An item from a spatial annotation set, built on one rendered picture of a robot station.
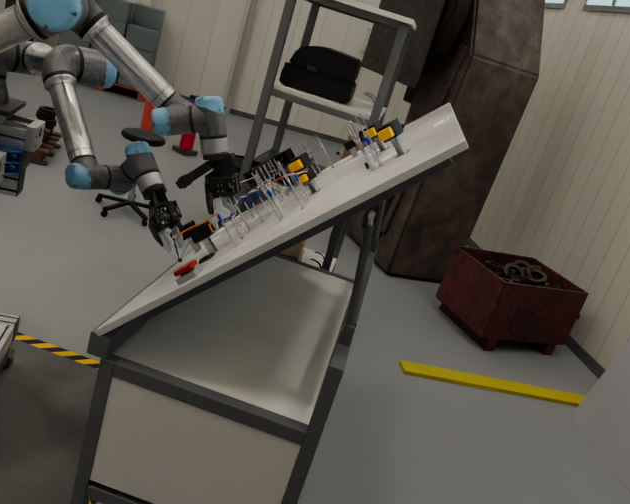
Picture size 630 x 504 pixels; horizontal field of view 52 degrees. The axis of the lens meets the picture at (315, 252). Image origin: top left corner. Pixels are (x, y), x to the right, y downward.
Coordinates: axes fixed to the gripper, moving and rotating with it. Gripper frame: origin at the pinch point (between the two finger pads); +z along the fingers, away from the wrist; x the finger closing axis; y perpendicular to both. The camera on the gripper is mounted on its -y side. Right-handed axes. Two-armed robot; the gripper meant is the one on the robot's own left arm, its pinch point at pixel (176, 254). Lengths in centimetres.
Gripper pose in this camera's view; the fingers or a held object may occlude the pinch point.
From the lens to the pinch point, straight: 195.3
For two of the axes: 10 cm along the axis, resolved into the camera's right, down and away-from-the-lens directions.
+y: 3.7, -3.2, -8.7
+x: 8.4, -2.8, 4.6
